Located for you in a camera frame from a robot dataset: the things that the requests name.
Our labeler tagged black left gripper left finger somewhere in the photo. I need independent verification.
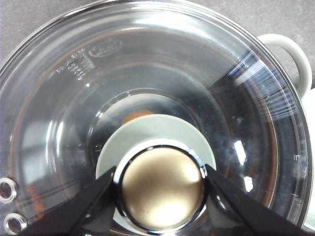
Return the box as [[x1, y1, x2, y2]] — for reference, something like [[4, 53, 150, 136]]
[[21, 166, 117, 236]]

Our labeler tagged glass steamer lid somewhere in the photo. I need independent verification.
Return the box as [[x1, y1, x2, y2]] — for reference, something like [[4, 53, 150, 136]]
[[0, 0, 312, 236]]

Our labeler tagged green electric steamer pot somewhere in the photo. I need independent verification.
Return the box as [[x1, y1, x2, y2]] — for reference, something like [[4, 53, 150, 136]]
[[258, 34, 315, 232]]

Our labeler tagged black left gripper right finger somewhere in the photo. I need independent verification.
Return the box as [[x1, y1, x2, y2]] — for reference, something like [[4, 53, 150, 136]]
[[204, 164, 309, 236]]

